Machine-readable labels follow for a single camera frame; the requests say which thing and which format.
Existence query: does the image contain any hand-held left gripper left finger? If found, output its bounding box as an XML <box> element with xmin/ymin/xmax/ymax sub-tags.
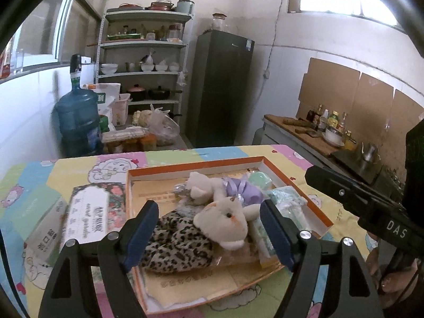
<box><xmin>38</xmin><ymin>200</ymin><xmax>160</xmax><ymax>318</ymax></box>

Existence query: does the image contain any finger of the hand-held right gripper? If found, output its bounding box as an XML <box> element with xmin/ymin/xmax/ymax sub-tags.
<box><xmin>305</xmin><ymin>165</ymin><xmax>404</xmax><ymax>218</ymax></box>

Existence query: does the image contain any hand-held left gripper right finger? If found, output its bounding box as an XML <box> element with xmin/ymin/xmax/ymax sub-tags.
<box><xmin>260</xmin><ymin>199</ymin><xmax>385</xmax><ymax>318</ymax></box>

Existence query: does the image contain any pale green lace packet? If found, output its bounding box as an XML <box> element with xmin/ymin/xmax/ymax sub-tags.
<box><xmin>265</xmin><ymin>185</ymin><xmax>313</xmax><ymax>236</ymax></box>

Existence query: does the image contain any leopard print plush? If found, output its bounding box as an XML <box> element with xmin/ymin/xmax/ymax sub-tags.
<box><xmin>139</xmin><ymin>210</ymin><xmax>216</xmax><ymax>274</ymax></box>

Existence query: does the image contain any cream plush bear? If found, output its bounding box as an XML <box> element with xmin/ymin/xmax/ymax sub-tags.
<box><xmin>193</xmin><ymin>196</ymin><xmax>262</xmax><ymax>250</ymax></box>

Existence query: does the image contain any orange cardboard box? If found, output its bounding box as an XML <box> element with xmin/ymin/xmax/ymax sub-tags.
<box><xmin>126</xmin><ymin>155</ymin><xmax>334</xmax><ymax>315</ymax></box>

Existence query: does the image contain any person's right hand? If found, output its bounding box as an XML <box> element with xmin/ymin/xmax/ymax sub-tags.
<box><xmin>366</xmin><ymin>247</ymin><xmax>419</xmax><ymax>308</ymax></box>

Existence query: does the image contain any black induction cooker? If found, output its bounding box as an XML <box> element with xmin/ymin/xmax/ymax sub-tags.
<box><xmin>331</xmin><ymin>149</ymin><xmax>385</xmax><ymax>184</ymax></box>

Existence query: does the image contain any metal kettle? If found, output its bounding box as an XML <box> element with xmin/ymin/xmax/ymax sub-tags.
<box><xmin>359</xmin><ymin>142</ymin><xmax>381</xmax><ymax>163</ymax></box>

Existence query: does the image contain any white bowl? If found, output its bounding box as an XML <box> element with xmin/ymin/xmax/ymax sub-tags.
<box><xmin>321</xmin><ymin>127</ymin><xmax>347</xmax><ymax>147</ymax></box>

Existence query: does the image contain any floral packet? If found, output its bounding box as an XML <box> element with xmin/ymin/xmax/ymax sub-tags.
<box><xmin>61</xmin><ymin>182</ymin><xmax>128</xmax><ymax>249</ymax></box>

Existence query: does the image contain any cleaver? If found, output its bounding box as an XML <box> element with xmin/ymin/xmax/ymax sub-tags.
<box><xmin>296</xmin><ymin>127</ymin><xmax>322</xmax><ymax>138</ymax></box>

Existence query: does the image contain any row of condiment bottles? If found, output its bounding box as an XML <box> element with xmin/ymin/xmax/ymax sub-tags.
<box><xmin>306</xmin><ymin>104</ymin><xmax>356</xmax><ymax>149</ymax></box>

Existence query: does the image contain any wooden rolling pin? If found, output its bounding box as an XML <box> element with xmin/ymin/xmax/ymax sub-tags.
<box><xmin>283</xmin><ymin>117</ymin><xmax>310</xmax><ymax>127</ymax></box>

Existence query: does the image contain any pale green box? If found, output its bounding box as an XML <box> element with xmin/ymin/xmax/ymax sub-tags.
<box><xmin>8</xmin><ymin>185</ymin><xmax>70</xmax><ymax>226</ymax></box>

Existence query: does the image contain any clear plastic bag of food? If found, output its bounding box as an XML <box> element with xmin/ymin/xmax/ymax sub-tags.
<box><xmin>132</xmin><ymin>104</ymin><xmax>181</xmax><ymax>146</ymax></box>

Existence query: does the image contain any green bag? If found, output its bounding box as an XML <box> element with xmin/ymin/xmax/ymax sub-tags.
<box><xmin>99</xmin><ymin>115</ymin><xmax>115</xmax><ymax>133</ymax></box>

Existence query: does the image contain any pink bucket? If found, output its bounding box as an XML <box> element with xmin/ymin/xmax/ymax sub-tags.
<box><xmin>111</xmin><ymin>93</ymin><xmax>131</xmax><ymax>126</ymax></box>

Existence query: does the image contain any blue water jug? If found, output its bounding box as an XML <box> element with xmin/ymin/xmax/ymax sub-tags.
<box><xmin>54</xmin><ymin>84</ymin><xmax>103</xmax><ymax>156</ymax></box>

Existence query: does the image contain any black pot with pink lid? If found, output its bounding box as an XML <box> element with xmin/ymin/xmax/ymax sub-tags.
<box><xmin>127</xmin><ymin>84</ymin><xmax>146</xmax><ymax>101</ymax></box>

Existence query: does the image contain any black frying pan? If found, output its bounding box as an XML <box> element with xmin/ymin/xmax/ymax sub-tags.
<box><xmin>147</xmin><ymin>86</ymin><xmax>183</xmax><ymax>100</ymax></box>

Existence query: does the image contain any white sack with green label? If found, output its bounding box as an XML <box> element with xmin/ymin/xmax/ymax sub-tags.
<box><xmin>86</xmin><ymin>83</ymin><xmax>121</xmax><ymax>130</ymax></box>

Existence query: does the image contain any dark fridge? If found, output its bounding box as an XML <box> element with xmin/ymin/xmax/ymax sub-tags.
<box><xmin>186</xmin><ymin>29</ymin><xmax>255</xmax><ymax>148</ymax></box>

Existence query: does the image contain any white metal shelf unit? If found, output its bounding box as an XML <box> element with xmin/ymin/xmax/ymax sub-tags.
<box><xmin>96</xmin><ymin>8</ymin><xmax>194</xmax><ymax>146</ymax></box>

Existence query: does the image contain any black water pump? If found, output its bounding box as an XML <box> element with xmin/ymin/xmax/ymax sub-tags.
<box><xmin>69</xmin><ymin>54</ymin><xmax>83</xmax><ymax>88</ymax></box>

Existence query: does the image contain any glass jar with red lid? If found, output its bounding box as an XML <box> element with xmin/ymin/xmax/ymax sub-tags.
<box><xmin>212</xmin><ymin>12</ymin><xmax>227</xmax><ymax>32</ymax></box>

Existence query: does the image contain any tea bottle with red label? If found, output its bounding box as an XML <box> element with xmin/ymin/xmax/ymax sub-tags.
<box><xmin>0</xmin><ymin>48</ymin><xmax>10</xmax><ymax>77</ymax></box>

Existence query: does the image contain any sliding window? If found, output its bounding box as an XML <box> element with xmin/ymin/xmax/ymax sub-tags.
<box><xmin>10</xmin><ymin>0</ymin><xmax>103</xmax><ymax>70</ymax></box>

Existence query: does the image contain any red pot with lid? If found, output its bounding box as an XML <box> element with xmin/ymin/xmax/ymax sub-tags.
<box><xmin>147</xmin><ymin>0</ymin><xmax>174</xmax><ymax>11</ymax></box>

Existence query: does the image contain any teal enamel jar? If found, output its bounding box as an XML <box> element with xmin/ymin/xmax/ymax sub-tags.
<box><xmin>175</xmin><ymin>0</ymin><xmax>195</xmax><ymax>15</ymax></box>

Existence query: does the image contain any cardboard wall sheet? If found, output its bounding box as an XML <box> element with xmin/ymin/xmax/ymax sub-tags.
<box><xmin>298</xmin><ymin>58</ymin><xmax>361</xmax><ymax>120</ymax></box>
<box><xmin>384</xmin><ymin>89</ymin><xmax>424</xmax><ymax>149</ymax></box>
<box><xmin>348</xmin><ymin>73</ymin><xmax>395</xmax><ymax>130</ymax></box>

